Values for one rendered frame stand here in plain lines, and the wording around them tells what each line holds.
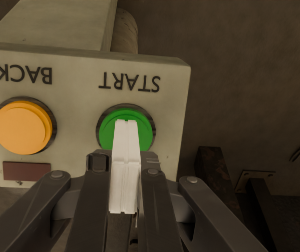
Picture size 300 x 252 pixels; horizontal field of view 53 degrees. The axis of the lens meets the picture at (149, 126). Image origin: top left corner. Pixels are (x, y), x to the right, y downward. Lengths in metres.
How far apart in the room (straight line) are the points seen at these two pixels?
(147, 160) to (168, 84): 0.07
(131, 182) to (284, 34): 0.81
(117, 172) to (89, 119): 0.09
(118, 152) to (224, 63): 0.77
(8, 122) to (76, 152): 0.05
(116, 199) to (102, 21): 0.22
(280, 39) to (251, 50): 0.08
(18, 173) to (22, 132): 0.04
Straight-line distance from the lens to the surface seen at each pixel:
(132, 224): 1.31
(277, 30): 0.92
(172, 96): 0.23
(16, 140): 0.24
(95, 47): 0.28
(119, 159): 0.15
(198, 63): 0.90
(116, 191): 0.16
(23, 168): 0.26
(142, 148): 0.23
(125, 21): 0.75
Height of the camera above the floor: 0.78
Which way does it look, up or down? 51 degrees down
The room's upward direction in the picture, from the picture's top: 177 degrees clockwise
